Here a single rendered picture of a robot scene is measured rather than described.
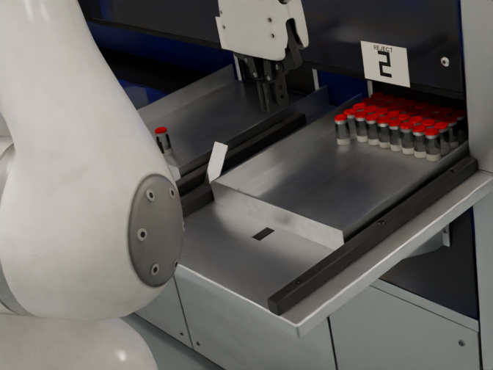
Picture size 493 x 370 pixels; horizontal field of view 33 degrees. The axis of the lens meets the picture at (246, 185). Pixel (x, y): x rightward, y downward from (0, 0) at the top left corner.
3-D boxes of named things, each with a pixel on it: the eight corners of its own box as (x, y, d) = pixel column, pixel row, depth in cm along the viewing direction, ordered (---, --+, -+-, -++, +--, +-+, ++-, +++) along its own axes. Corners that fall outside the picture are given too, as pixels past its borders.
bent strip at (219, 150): (223, 174, 134) (216, 141, 131) (235, 178, 132) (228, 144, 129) (153, 215, 126) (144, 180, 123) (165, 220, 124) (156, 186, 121)
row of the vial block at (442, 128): (362, 127, 139) (358, 101, 137) (453, 150, 126) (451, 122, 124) (353, 132, 138) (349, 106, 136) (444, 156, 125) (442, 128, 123)
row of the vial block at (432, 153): (352, 132, 138) (349, 106, 136) (444, 156, 125) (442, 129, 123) (343, 138, 137) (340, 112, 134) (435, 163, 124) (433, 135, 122)
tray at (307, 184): (362, 111, 144) (359, 93, 143) (495, 144, 126) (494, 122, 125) (214, 201, 126) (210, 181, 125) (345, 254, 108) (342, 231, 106)
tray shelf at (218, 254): (219, 84, 173) (218, 76, 172) (527, 163, 123) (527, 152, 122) (15, 188, 147) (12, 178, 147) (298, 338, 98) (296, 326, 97)
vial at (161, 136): (167, 149, 145) (161, 127, 143) (175, 152, 143) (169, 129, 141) (157, 155, 144) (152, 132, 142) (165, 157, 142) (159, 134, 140)
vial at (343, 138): (343, 138, 137) (340, 112, 134) (353, 141, 135) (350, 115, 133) (334, 144, 135) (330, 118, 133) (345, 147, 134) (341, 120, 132)
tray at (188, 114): (234, 80, 168) (230, 63, 167) (329, 103, 150) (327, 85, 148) (94, 151, 150) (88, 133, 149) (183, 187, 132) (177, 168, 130)
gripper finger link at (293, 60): (314, 51, 93) (292, 75, 97) (274, -5, 94) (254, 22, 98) (307, 54, 92) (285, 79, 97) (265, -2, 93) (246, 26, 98)
